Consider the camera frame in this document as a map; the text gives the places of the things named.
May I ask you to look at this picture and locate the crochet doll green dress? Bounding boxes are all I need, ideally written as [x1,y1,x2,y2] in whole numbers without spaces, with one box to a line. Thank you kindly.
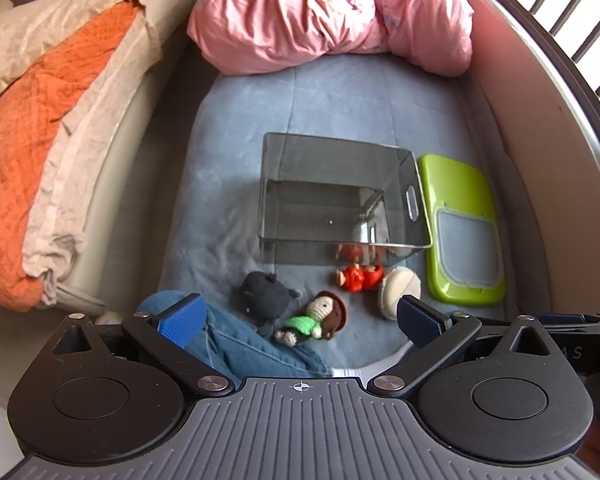
[273,292,348,348]

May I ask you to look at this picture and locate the orange and beige blanket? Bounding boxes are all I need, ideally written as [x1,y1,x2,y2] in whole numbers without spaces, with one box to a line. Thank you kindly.
[0,0,161,312]

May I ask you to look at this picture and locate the lime green box lid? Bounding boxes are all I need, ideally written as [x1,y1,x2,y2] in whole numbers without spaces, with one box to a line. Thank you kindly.
[418,154,506,307]

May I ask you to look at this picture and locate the cream round macaron plush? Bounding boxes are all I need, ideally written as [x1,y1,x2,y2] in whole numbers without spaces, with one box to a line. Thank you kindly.
[378,266,422,321]

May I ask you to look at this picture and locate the red Mario figure keychain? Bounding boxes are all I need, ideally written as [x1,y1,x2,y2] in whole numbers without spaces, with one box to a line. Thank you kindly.
[335,263,385,292]

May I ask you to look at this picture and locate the pink crumpled duvet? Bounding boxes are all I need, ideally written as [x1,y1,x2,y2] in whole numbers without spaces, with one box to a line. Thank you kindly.
[187,0,474,77]

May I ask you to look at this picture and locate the dark grey plush toy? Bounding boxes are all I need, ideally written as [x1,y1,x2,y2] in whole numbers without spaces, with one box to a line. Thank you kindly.
[239,271,302,337]

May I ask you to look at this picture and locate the clear grey plastic storage box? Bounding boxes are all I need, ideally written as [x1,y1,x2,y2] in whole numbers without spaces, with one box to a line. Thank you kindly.
[258,132,432,266]

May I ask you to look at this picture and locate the person's right hand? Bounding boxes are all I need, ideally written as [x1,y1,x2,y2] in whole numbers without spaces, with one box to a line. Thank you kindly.
[577,418,600,476]

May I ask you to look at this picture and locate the person's blue jeans legs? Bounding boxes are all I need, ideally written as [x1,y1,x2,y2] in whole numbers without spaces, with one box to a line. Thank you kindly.
[135,288,335,390]

